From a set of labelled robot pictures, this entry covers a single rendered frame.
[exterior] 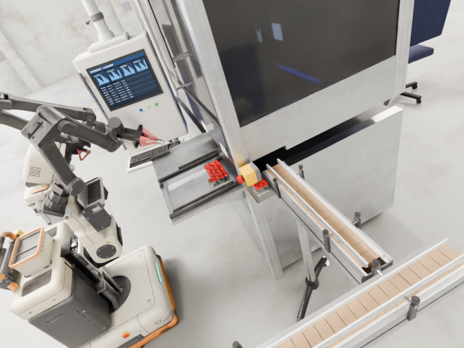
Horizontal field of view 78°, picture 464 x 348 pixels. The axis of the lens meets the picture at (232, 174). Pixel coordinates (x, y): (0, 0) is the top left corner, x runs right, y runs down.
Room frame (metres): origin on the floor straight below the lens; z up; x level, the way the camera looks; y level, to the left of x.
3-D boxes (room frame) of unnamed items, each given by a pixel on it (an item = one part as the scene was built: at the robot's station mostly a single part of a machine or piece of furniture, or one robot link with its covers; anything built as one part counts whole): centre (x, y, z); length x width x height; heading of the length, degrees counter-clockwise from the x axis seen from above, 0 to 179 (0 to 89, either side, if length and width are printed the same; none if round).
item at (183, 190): (1.25, 0.20, 0.90); 0.34 x 0.26 x 0.04; 100
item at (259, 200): (1.04, -0.12, 0.87); 0.14 x 0.13 x 0.02; 101
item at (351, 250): (0.80, -0.27, 0.92); 0.69 x 0.15 x 0.16; 11
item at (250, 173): (1.05, -0.08, 1.00); 0.08 x 0.07 x 0.07; 101
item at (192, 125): (2.13, 0.15, 0.73); 1.98 x 0.01 x 0.25; 11
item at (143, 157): (1.90, 0.49, 0.82); 0.40 x 0.14 x 0.02; 90
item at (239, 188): (1.43, 0.19, 0.87); 0.70 x 0.48 x 0.02; 11
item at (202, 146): (1.61, 0.15, 0.90); 0.34 x 0.26 x 0.04; 101
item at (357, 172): (2.21, -0.34, 0.44); 2.06 x 1.00 x 0.88; 11
